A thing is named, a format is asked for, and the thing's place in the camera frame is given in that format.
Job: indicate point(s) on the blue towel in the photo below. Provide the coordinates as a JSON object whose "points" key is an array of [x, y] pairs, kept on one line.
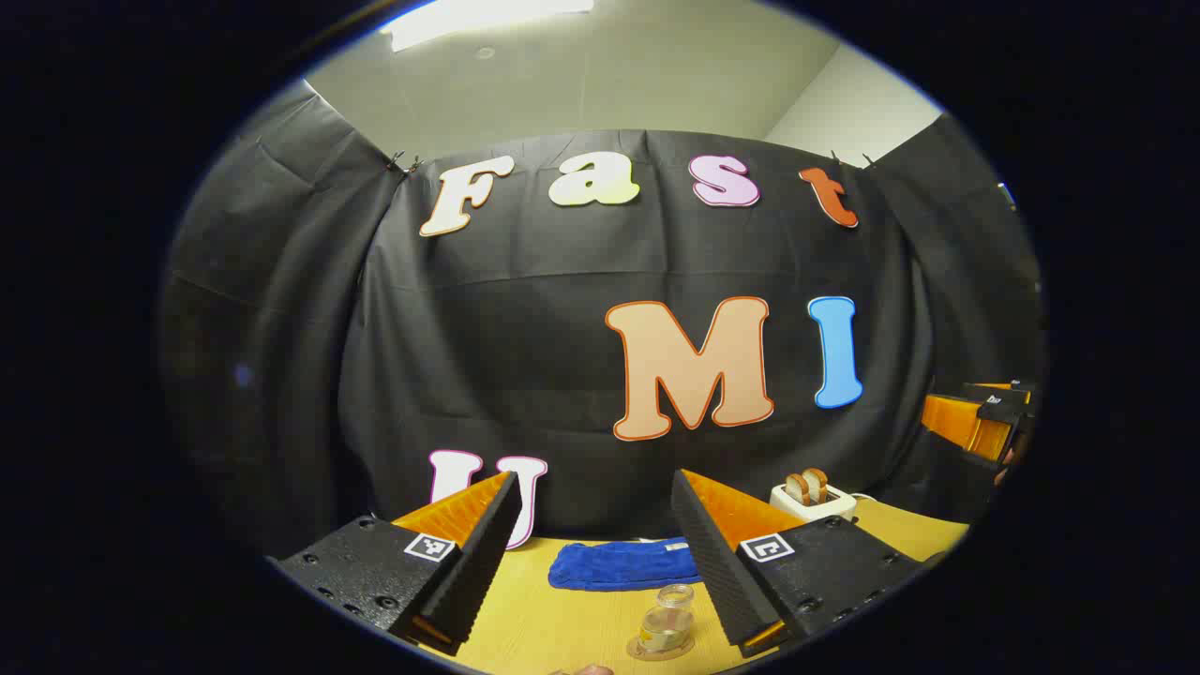
{"points": [[619, 565]]}

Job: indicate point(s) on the black backdrop cloth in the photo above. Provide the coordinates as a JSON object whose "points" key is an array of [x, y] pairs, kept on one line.
{"points": [[525, 356]]}

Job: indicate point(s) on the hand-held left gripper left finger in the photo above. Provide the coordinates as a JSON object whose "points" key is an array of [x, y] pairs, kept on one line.
{"points": [[487, 553]]}

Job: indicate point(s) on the toast bread slice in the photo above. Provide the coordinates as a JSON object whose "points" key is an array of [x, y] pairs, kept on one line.
{"points": [[797, 489], [817, 483]]}

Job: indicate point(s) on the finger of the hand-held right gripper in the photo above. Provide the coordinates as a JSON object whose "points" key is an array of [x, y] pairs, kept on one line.
{"points": [[1003, 391], [956, 422]]}

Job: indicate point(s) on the round cork coaster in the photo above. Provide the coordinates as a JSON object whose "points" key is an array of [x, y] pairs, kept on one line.
{"points": [[642, 649]]}

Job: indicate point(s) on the clear plastic water bottle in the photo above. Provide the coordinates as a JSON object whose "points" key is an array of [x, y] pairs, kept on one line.
{"points": [[667, 623]]}

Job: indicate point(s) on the white toaster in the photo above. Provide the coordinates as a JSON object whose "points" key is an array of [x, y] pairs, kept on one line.
{"points": [[820, 509]]}

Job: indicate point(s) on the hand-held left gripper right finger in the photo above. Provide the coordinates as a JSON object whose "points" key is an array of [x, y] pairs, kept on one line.
{"points": [[712, 562]]}

